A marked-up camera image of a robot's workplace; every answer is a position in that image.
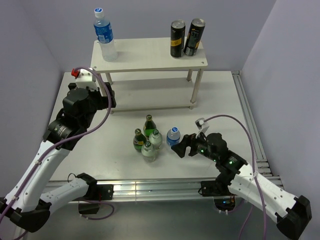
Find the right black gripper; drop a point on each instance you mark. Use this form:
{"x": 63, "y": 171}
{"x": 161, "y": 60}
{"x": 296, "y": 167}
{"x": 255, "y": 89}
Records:
{"x": 188, "y": 140}

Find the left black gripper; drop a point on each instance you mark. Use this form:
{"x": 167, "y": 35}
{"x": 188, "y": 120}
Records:
{"x": 103, "y": 100}

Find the small blue label water bottle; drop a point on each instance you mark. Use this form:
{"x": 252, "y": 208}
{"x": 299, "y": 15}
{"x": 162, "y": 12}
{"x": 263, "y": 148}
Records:
{"x": 173, "y": 136}

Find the green glass bottle front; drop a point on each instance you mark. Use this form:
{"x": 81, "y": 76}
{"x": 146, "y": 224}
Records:
{"x": 139, "y": 140}

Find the green glass bottle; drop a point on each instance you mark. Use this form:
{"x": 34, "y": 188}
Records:
{"x": 149, "y": 126}
{"x": 139, "y": 140}

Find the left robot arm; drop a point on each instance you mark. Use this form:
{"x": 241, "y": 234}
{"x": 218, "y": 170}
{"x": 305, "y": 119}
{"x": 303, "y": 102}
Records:
{"x": 27, "y": 205}

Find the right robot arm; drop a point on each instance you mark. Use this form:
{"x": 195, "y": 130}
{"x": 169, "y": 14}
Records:
{"x": 236, "y": 177}

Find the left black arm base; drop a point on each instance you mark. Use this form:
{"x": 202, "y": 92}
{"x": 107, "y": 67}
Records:
{"x": 101, "y": 195}

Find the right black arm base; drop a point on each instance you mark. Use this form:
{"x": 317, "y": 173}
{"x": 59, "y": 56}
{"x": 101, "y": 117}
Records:
{"x": 222, "y": 198}

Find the white two-tier shelf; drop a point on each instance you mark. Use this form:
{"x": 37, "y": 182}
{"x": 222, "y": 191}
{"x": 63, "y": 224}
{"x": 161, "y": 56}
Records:
{"x": 146, "y": 77}

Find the clear soda bottle rear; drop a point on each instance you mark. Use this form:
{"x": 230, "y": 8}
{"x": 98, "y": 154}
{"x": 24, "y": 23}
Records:
{"x": 156, "y": 139}

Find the clear soda bottle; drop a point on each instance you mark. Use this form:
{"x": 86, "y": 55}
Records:
{"x": 148, "y": 152}
{"x": 156, "y": 139}

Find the clear soda bottle front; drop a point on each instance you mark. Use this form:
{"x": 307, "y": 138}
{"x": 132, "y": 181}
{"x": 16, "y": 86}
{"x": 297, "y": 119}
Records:
{"x": 148, "y": 152}

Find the green glass bottle rear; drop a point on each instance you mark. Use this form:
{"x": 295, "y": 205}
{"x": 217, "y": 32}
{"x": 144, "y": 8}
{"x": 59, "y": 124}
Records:
{"x": 149, "y": 126}

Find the black can yellow label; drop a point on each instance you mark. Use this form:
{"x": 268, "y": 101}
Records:
{"x": 177, "y": 38}

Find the black can gold top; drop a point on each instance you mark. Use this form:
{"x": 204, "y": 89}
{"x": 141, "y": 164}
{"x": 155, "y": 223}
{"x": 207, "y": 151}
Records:
{"x": 194, "y": 36}

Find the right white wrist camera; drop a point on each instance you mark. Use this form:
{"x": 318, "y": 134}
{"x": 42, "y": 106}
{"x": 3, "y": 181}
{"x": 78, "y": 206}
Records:
{"x": 202, "y": 126}

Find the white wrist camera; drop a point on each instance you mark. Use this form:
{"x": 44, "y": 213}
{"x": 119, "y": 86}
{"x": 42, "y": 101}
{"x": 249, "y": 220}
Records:
{"x": 85, "y": 79}
{"x": 202, "y": 126}

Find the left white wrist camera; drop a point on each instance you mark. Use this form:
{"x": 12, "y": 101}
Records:
{"x": 85, "y": 79}

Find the aluminium front rail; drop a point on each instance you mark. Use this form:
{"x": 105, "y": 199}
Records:
{"x": 145, "y": 190}

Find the aluminium side rail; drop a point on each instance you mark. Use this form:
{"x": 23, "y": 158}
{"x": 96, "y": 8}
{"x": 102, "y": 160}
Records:
{"x": 262, "y": 163}

